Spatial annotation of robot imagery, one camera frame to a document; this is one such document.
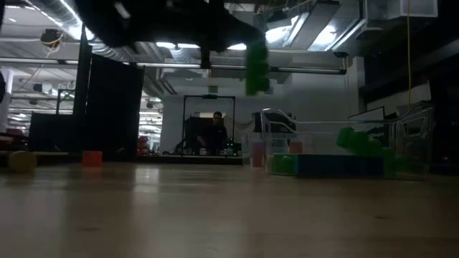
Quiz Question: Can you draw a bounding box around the yellow cylinder block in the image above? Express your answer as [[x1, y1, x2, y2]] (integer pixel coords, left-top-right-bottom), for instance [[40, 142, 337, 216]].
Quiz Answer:
[[7, 150, 38, 174]]

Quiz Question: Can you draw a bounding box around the wide clear plastic bin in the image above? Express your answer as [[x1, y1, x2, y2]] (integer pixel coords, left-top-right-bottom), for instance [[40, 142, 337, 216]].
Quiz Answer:
[[260, 101, 435, 179]]

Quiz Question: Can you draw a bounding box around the small red-orange building block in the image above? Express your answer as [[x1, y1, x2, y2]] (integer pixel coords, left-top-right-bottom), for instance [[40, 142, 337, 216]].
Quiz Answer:
[[288, 141, 304, 156]]

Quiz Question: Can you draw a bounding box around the large blue building block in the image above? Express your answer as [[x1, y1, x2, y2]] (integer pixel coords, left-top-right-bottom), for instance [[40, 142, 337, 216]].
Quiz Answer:
[[296, 153, 385, 178]]

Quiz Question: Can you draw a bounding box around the grey ceiling pipe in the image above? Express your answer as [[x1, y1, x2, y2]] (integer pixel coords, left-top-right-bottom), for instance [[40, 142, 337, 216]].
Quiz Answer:
[[121, 61, 348, 75]]

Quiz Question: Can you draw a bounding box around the small red building block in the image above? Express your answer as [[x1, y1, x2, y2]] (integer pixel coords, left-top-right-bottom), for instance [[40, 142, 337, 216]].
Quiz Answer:
[[81, 150, 103, 168]]

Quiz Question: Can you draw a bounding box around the silver ventilation duct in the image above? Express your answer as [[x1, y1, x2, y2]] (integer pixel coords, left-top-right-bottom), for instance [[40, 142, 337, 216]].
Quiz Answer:
[[32, 0, 139, 62]]

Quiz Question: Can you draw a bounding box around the hanging camera with yellow cable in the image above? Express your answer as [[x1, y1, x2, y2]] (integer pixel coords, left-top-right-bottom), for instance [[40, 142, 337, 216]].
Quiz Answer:
[[39, 27, 65, 57]]

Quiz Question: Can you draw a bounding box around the person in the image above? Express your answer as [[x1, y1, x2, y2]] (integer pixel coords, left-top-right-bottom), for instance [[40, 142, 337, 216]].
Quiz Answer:
[[196, 110, 229, 156]]

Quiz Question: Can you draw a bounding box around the black partition panel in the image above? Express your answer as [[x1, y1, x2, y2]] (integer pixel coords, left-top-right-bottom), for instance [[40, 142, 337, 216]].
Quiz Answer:
[[85, 53, 146, 161]]

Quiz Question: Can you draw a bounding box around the narrow clear plastic bin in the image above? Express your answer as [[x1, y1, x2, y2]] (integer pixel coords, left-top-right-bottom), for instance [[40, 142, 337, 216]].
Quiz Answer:
[[249, 131, 268, 168]]

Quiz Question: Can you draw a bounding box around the black cabinet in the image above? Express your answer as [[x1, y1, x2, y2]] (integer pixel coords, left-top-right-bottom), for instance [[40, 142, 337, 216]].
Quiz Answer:
[[28, 111, 87, 152]]

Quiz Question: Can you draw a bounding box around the black robot station frame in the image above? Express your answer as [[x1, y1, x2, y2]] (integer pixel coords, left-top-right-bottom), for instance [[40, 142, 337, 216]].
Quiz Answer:
[[181, 94, 237, 157]]

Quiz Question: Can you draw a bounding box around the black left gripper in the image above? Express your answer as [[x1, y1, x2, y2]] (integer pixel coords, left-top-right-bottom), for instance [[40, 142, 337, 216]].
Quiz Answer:
[[199, 14, 268, 70]]

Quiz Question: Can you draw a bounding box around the black equipment box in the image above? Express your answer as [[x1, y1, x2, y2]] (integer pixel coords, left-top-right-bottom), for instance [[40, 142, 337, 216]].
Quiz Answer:
[[184, 116, 202, 151]]

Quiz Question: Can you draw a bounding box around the red objects pile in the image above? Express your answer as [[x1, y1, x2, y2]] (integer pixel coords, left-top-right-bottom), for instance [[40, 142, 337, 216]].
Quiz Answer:
[[138, 135, 151, 155]]

